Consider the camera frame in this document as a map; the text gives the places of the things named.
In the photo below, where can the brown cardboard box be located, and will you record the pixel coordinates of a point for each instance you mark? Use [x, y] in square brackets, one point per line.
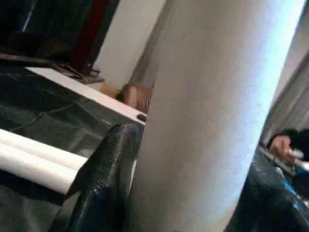
[135, 96]

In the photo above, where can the black mat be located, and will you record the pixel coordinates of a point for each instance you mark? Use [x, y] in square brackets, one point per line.
[48, 108]

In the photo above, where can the dark red board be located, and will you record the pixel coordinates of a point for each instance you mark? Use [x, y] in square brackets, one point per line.
[89, 36]

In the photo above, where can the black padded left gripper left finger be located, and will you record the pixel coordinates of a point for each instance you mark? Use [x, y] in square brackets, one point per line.
[106, 181]

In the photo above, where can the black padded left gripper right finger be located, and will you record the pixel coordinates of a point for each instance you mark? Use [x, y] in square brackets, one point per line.
[270, 205]

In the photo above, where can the grey curtain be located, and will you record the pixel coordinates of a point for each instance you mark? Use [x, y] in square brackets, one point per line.
[294, 96]

